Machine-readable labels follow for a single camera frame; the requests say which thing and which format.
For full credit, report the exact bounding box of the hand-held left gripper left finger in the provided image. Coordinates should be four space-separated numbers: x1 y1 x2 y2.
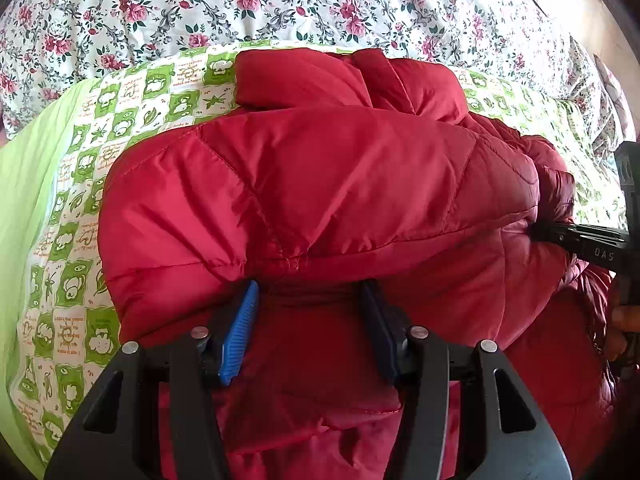
44 280 261 480

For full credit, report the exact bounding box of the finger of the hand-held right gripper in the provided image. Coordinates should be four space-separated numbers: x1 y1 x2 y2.
531 221 583 258

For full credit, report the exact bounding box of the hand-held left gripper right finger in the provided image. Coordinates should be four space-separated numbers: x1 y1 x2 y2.
360 280 573 480

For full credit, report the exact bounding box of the red puffer jacket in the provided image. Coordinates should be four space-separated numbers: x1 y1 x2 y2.
97 49 626 480

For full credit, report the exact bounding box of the person's right hand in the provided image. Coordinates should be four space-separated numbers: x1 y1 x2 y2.
605 306 640 362

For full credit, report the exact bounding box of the striped pink pillow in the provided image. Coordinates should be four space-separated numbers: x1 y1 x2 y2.
592 52 638 143

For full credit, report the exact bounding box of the green checked bed sheet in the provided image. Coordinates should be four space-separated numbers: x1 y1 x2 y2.
0 42 631 480

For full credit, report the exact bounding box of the floral duvet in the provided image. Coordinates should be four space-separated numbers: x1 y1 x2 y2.
0 0 626 146

